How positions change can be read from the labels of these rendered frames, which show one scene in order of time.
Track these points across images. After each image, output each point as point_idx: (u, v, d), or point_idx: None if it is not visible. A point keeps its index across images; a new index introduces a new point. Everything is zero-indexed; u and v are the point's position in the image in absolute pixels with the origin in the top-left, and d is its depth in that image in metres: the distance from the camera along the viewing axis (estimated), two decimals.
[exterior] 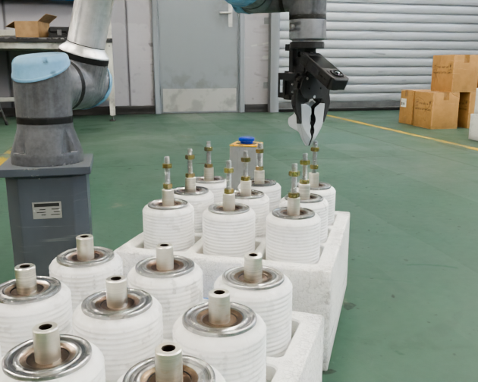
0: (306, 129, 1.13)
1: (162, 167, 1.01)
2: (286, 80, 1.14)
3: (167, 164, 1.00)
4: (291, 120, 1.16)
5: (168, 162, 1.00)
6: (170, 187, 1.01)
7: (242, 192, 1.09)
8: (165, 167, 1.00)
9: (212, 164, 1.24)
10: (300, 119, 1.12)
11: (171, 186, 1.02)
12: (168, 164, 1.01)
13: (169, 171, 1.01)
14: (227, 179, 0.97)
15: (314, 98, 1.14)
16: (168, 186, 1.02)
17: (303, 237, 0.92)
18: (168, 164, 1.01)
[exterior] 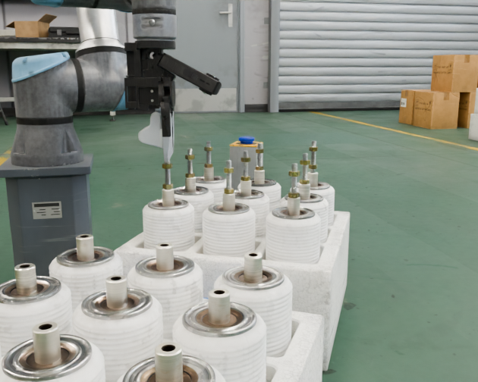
0: (171, 142, 0.97)
1: (172, 167, 1.01)
2: (142, 87, 0.94)
3: (164, 163, 1.01)
4: (146, 135, 0.97)
5: (165, 162, 1.00)
6: (163, 186, 1.01)
7: (242, 192, 1.09)
8: (166, 166, 1.01)
9: (212, 164, 1.24)
10: (171, 131, 0.96)
11: (168, 188, 1.00)
12: (169, 165, 1.00)
13: (165, 172, 1.00)
14: (227, 179, 0.97)
15: None
16: (170, 188, 1.01)
17: (303, 237, 0.92)
18: (168, 165, 1.00)
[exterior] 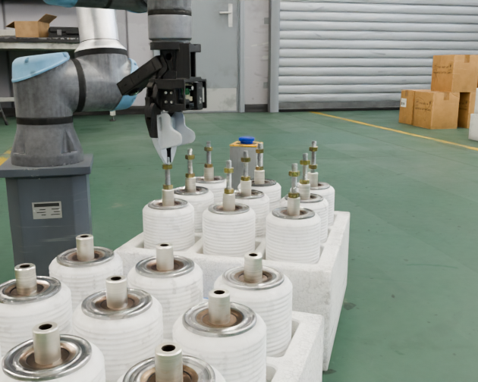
0: None
1: (171, 167, 1.01)
2: None
3: (163, 164, 1.01)
4: (189, 134, 1.00)
5: (165, 163, 1.00)
6: (163, 188, 1.01)
7: (242, 192, 1.09)
8: (164, 167, 1.01)
9: (212, 164, 1.24)
10: None
11: (170, 189, 1.01)
12: (171, 165, 1.00)
13: (166, 173, 1.00)
14: (227, 179, 0.97)
15: (161, 108, 0.97)
16: (171, 188, 1.01)
17: (303, 237, 0.92)
18: (170, 165, 1.00)
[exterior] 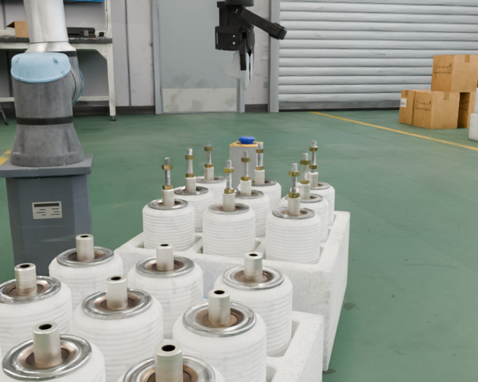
0: (247, 75, 1.32)
1: (164, 169, 1.00)
2: (227, 33, 1.30)
3: (171, 164, 1.00)
4: (230, 69, 1.33)
5: (168, 163, 1.01)
6: (171, 187, 1.02)
7: (242, 192, 1.09)
8: (171, 168, 1.00)
9: (212, 164, 1.24)
10: (246, 66, 1.31)
11: (164, 187, 1.02)
12: (162, 165, 1.01)
13: (167, 172, 1.01)
14: (227, 179, 0.97)
15: None
16: (163, 188, 1.01)
17: (303, 237, 0.92)
18: (163, 165, 1.01)
